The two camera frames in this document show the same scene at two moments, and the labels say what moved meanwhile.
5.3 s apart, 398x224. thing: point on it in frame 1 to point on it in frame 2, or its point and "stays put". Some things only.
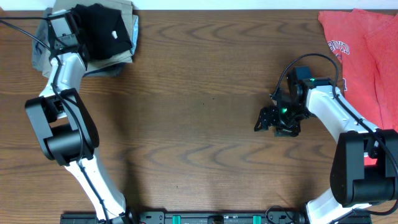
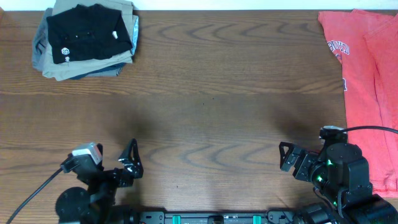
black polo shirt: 104,31 stays put
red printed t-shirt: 365,46 stays put
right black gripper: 274,118 to 301,162
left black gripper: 78,23 to 119,173
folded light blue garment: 135,33 stays put
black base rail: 208,217 stays put
